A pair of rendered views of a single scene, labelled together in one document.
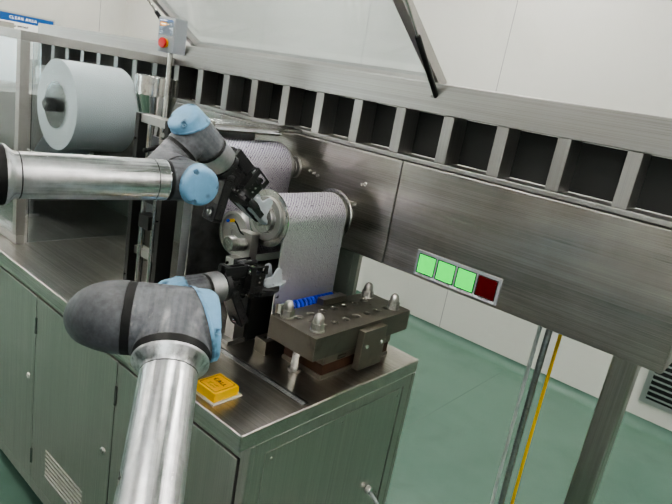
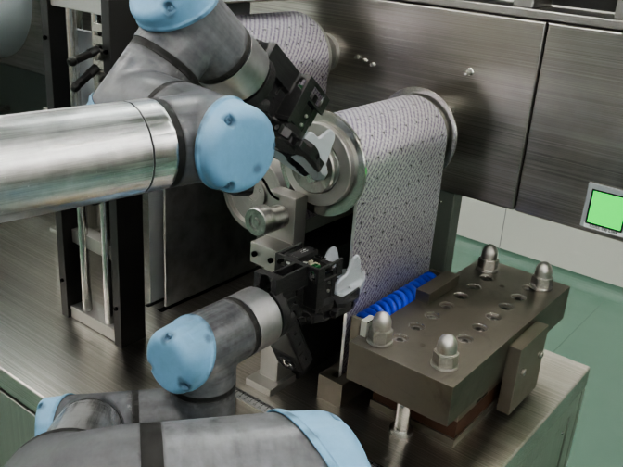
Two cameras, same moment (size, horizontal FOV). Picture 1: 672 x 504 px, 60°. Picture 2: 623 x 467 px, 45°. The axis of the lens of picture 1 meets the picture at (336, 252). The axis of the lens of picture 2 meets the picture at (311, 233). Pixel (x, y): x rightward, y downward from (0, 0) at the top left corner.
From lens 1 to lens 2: 0.50 m
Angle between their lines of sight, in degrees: 7
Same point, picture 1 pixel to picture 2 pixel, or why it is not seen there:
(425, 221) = (601, 131)
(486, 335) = (571, 253)
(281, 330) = (375, 369)
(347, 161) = (429, 33)
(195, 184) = (231, 148)
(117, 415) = not seen: outside the picture
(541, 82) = not seen: outside the picture
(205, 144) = (215, 44)
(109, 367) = not seen: hidden behind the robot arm
